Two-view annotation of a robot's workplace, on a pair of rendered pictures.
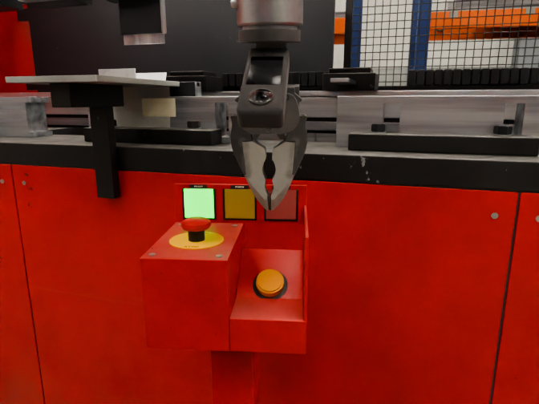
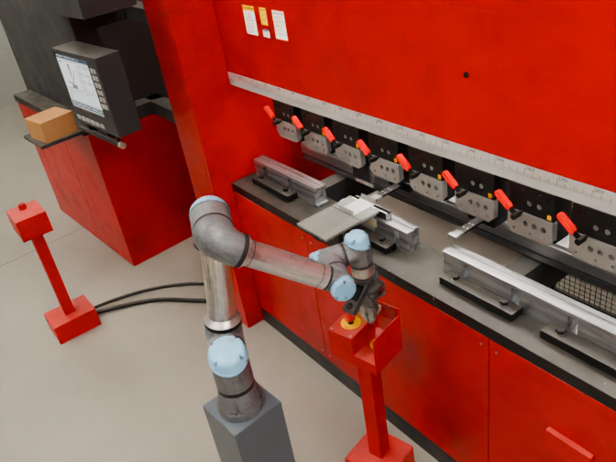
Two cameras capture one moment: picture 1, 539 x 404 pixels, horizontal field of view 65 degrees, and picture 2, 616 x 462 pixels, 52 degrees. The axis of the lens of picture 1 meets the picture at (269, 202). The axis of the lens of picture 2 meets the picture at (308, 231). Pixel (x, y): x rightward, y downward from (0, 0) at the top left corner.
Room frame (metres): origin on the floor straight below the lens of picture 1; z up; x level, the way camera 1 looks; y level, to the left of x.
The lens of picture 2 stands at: (-0.82, -0.96, 2.22)
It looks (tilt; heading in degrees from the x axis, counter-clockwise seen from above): 31 degrees down; 41
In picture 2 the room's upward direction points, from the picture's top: 10 degrees counter-clockwise
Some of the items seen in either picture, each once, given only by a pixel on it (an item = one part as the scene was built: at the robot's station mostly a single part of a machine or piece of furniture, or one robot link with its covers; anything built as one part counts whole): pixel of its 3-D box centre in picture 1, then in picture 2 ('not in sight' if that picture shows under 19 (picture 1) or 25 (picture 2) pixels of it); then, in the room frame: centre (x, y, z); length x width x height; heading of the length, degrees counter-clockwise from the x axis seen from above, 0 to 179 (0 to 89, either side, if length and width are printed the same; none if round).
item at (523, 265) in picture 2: not in sight; (557, 256); (1.16, -0.41, 0.81); 0.64 x 0.08 x 0.14; 163
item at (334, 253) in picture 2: not in sight; (329, 262); (0.42, 0.05, 1.13); 0.11 x 0.11 x 0.08; 50
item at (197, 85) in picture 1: (156, 89); (370, 207); (0.97, 0.25, 0.98); 0.20 x 0.03 x 0.03; 73
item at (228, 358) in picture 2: not in sight; (229, 363); (0.07, 0.21, 0.94); 0.13 x 0.12 x 0.14; 50
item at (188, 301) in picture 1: (233, 259); (364, 332); (0.55, 0.05, 0.75); 0.20 x 0.16 x 0.18; 86
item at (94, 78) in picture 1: (103, 82); (337, 218); (0.83, 0.31, 1.00); 0.26 x 0.18 x 0.01; 163
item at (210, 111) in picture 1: (171, 118); (378, 223); (0.96, 0.22, 0.92); 0.39 x 0.06 x 0.10; 73
